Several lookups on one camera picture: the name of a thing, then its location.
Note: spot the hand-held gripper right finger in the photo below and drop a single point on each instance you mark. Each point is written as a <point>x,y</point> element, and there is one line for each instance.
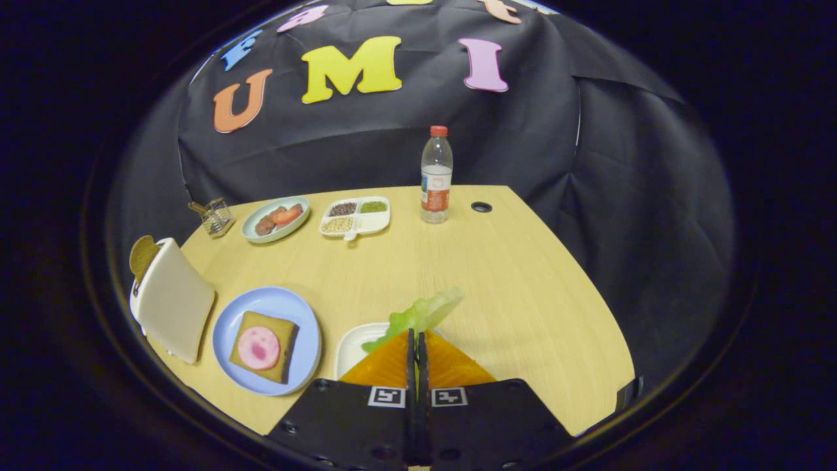
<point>487,425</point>

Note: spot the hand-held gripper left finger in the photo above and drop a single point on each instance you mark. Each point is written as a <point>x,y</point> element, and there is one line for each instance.
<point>353,425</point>

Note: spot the green lettuce leaf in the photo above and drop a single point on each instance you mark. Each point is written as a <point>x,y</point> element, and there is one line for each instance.
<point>418,314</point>

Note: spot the brown toast slice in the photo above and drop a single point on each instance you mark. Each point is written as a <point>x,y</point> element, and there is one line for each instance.
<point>142,255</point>

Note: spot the white square plate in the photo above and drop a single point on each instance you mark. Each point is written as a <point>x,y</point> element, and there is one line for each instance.
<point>353,347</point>

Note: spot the bread slice under ham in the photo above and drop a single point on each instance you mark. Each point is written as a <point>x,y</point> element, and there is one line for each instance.
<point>286,340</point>

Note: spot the pink ham slice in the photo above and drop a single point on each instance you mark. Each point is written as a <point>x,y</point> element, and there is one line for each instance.
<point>258,348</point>

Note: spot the blue round plate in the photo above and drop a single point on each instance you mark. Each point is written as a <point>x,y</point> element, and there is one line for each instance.
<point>268,302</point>

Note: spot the white divided tray with beans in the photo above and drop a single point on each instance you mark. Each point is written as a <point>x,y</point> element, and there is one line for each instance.
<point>373,222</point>

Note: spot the white toaster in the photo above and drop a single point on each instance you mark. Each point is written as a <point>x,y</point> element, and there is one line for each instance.
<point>173,307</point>

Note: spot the brown meat patty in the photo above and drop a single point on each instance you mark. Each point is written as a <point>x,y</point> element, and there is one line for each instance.
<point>277,210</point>
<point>265,226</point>

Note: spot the black table grommet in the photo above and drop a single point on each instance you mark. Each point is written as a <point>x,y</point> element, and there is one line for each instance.
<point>481,207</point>

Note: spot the red tomato slice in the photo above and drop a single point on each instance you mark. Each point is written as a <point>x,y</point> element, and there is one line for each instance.
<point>286,216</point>

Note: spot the pale green round plate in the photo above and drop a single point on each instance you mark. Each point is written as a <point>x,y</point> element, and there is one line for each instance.
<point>256,210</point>

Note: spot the clear bottle with red cap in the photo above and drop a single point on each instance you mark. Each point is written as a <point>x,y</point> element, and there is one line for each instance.
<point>436,190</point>

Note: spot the black backdrop cloth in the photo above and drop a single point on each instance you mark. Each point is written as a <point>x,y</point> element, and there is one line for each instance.
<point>366,137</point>

